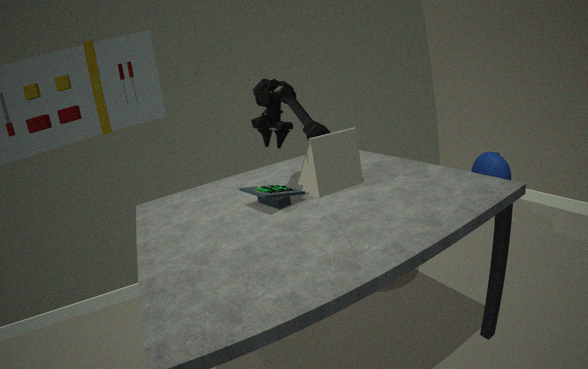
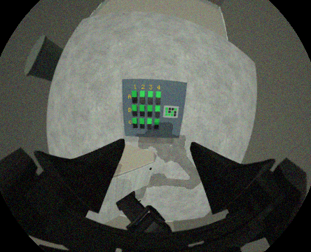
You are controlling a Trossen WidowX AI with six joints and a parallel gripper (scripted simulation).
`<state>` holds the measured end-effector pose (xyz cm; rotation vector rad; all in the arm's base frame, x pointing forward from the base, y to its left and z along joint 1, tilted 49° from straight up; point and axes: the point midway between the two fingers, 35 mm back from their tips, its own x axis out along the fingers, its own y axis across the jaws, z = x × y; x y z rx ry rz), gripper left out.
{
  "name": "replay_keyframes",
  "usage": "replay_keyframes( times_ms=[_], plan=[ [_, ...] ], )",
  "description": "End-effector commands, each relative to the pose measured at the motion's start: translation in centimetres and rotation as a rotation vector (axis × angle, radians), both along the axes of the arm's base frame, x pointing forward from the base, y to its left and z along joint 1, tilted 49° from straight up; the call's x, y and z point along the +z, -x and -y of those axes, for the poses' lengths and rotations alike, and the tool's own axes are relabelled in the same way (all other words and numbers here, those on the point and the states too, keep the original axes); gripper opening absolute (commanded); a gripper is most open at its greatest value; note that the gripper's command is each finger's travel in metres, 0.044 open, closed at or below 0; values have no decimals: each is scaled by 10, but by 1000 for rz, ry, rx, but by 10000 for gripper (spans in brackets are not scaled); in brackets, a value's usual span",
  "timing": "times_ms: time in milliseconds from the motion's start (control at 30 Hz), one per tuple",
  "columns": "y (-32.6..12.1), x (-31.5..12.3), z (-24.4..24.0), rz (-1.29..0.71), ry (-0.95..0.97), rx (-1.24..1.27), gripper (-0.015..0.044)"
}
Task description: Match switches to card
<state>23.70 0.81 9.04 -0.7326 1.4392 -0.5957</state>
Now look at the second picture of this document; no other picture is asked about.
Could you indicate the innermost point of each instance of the grey switch panel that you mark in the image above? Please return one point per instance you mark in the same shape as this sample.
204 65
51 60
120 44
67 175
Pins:
153 107

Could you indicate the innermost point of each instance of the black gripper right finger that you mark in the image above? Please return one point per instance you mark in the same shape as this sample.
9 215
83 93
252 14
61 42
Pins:
223 179

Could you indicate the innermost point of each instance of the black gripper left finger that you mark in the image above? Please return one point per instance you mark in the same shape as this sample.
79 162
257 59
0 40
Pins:
89 176

